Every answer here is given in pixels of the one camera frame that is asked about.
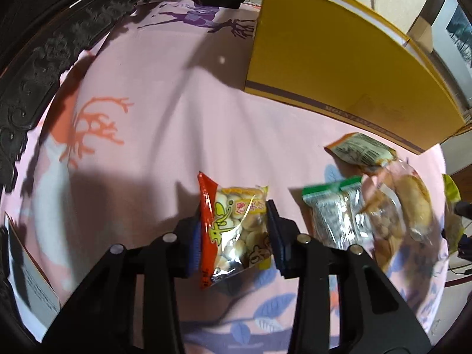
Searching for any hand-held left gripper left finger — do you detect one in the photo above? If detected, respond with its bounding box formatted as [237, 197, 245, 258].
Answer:
[40, 216, 203, 354]

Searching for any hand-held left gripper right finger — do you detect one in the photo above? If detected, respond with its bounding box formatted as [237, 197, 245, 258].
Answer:
[266, 199, 434, 354]

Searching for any yellow-green stick snack packet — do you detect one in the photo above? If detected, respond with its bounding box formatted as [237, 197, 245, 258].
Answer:
[442, 173, 462, 256]

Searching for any red-edged biscuit bag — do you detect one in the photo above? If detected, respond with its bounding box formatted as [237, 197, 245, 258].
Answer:
[197, 171, 273, 291]

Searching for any clear bun packet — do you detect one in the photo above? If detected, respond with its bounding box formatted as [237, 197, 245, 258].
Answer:
[383, 158, 443, 246]

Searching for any green-edged silver snack packet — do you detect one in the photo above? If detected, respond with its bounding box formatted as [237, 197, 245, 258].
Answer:
[301, 176, 377, 250]

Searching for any clear round pastry packet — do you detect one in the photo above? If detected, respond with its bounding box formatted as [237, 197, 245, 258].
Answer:
[363, 175, 406, 271]

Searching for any green snack packet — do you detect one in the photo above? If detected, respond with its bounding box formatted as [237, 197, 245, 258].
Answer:
[324, 133, 397, 167]

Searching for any pink floral tablecloth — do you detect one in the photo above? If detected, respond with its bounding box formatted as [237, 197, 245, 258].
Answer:
[7, 0, 458, 354]

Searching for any white paper card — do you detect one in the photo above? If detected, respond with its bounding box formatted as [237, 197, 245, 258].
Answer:
[5, 212, 61, 334]

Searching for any framed picture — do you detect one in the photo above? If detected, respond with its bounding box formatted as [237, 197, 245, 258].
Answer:
[431, 0, 472, 104]

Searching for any brown cardboard piece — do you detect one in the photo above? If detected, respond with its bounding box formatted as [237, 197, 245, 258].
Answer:
[407, 17, 436, 54]

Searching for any yellow cardboard box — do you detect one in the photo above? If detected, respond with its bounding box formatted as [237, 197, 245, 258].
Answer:
[243, 0, 467, 155]

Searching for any dark carved wooden furniture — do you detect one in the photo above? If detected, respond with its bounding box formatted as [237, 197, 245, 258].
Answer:
[0, 0, 248, 192]

